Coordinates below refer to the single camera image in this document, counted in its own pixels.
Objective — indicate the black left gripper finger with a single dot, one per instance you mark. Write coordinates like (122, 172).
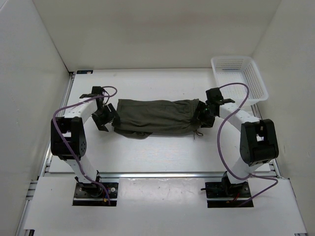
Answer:
(114, 116)
(101, 122)

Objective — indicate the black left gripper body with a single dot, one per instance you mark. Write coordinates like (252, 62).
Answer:
(105, 114)

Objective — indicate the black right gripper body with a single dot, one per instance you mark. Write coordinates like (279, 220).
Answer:
(205, 115)

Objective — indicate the olive green shorts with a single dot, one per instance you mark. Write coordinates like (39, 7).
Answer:
(140, 119)

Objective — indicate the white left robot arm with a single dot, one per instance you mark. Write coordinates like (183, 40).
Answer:
(68, 139)

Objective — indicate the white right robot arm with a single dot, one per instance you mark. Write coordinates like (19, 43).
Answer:
(258, 140)

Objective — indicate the small blue corner label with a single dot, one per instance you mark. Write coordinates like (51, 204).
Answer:
(84, 72)

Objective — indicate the white plastic mesh basket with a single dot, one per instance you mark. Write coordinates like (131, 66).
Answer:
(234, 71)

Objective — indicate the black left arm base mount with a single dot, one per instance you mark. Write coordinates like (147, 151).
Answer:
(90, 194)

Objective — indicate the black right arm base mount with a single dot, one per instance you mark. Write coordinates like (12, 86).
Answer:
(224, 194)

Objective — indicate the aluminium frame rail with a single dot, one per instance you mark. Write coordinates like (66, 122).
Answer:
(159, 191)

